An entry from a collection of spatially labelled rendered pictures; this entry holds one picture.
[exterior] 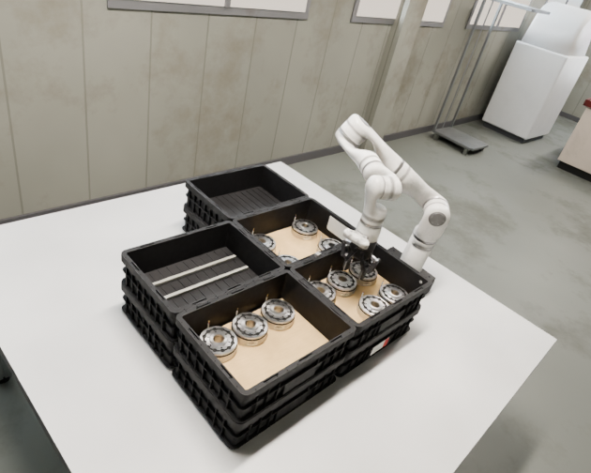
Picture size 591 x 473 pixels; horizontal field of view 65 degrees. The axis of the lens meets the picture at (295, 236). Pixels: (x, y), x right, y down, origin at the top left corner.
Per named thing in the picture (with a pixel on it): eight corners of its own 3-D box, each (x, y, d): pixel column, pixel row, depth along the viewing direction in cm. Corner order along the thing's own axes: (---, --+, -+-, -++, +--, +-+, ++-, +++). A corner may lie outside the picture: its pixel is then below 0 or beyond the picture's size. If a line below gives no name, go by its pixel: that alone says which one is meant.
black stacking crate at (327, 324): (280, 297, 151) (287, 269, 145) (346, 358, 135) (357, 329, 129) (171, 347, 125) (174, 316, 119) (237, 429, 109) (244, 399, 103)
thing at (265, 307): (279, 296, 144) (279, 294, 144) (301, 315, 139) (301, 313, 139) (254, 308, 138) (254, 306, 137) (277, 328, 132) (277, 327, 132)
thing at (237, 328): (250, 308, 137) (250, 307, 137) (274, 328, 133) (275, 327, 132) (224, 324, 130) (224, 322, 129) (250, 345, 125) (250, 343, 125)
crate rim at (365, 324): (365, 240, 172) (367, 235, 170) (431, 287, 156) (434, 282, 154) (286, 273, 146) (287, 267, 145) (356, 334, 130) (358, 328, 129)
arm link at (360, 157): (351, 174, 141) (371, 154, 138) (328, 130, 161) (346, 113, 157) (370, 188, 146) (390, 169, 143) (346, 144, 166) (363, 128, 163)
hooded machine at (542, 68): (501, 118, 722) (555, 1, 630) (547, 138, 684) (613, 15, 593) (477, 125, 667) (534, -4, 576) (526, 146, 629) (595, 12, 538)
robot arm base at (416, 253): (406, 260, 190) (422, 226, 180) (423, 274, 185) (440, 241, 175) (391, 266, 184) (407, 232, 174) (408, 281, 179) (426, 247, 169)
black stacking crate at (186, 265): (226, 247, 167) (230, 221, 161) (280, 297, 151) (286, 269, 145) (119, 282, 141) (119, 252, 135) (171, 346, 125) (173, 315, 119)
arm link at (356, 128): (355, 108, 159) (404, 158, 165) (335, 129, 162) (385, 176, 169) (356, 114, 150) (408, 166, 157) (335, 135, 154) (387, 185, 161)
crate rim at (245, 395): (285, 274, 146) (287, 267, 145) (356, 334, 130) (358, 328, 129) (173, 321, 120) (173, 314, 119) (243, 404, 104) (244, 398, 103)
